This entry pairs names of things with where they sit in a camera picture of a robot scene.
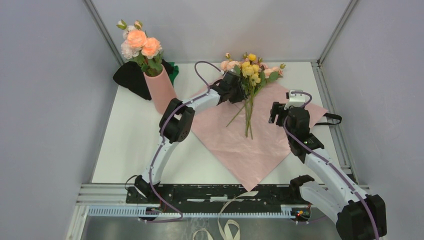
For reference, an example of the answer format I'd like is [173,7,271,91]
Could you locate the light blue cable duct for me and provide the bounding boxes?
[86,205,299,220]

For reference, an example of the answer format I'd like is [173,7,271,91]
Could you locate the aluminium frame rail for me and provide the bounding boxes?
[311,62,358,183]

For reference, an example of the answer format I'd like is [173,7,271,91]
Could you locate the pink flowers in vase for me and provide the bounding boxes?
[116,19,141,60]

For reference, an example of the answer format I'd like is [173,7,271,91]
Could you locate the purple wrapping paper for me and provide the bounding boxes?
[181,77,316,191]

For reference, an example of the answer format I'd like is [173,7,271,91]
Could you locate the black ribbon gold lettering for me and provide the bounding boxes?
[314,112,343,126]

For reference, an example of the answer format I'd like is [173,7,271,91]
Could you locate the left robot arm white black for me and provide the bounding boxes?
[134,71,247,204]

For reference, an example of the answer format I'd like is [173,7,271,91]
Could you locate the beige strap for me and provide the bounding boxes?
[192,190,260,240]

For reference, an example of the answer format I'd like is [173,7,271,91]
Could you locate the green cloth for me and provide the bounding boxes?
[166,62,179,86]

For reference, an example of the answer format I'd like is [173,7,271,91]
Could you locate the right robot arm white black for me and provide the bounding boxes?
[268,90,388,240]

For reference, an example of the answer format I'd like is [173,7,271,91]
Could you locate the black cloth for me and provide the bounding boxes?
[112,60,169,101]

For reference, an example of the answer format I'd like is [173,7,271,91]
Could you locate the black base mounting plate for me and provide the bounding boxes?
[125,184,308,205]

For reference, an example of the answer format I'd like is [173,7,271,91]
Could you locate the pink cylindrical vase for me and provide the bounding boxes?
[143,67,177,115]

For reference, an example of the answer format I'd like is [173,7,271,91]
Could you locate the orange rose stem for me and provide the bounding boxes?
[127,20,164,77]

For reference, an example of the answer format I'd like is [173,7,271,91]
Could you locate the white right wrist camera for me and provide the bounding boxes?
[284,90,307,110]

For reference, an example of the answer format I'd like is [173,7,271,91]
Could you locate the pink and yellow flower bouquet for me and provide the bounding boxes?
[220,52,286,139]

